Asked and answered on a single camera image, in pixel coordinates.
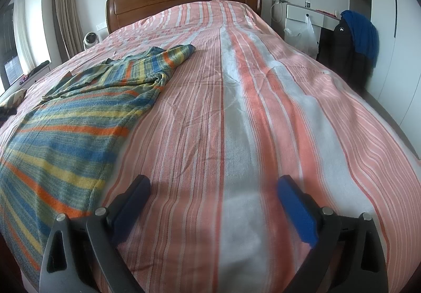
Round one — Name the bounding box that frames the brown grey striped pillow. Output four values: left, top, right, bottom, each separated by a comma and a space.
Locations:
1, 89, 27, 109

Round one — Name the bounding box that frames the beige curtain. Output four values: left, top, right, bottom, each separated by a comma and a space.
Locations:
53, 0, 83, 59

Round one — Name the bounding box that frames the multicolour striped knit sweater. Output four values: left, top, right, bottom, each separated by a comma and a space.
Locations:
1, 44, 195, 282

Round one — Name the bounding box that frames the white plastic bag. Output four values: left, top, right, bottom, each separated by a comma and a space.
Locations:
284, 15, 318, 59

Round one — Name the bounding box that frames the blue garment on chair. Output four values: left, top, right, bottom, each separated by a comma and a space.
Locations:
340, 9, 380, 68

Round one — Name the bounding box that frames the white window-side drawer cabinet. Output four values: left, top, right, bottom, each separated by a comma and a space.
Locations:
1, 61, 51, 98

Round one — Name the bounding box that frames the white bedside desk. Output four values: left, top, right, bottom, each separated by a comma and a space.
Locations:
271, 0, 340, 30

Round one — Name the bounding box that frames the white round desk fan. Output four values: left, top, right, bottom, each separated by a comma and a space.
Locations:
83, 32, 98, 50

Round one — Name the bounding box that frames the black jacket on chair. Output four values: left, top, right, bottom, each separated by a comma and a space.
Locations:
316, 19, 373, 93

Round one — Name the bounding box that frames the pink white striped bedspread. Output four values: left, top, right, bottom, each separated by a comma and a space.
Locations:
1, 1, 420, 292

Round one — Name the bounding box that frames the dark window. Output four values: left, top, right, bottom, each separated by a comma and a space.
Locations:
0, 4, 23, 91

